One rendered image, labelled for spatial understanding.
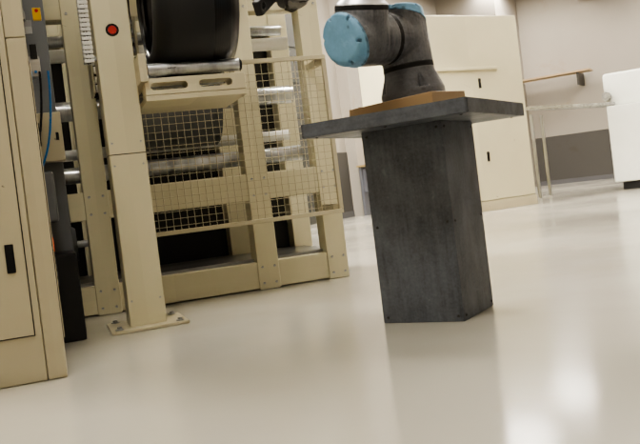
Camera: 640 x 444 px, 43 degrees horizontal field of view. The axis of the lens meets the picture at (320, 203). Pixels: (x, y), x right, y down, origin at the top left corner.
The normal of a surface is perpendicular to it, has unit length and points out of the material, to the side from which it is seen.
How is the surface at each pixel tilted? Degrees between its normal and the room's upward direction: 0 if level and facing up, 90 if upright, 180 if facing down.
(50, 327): 90
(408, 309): 90
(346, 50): 98
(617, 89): 90
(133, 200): 90
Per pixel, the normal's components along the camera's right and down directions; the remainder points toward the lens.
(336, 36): -0.72, 0.25
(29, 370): 0.32, -0.03
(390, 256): -0.51, 0.07
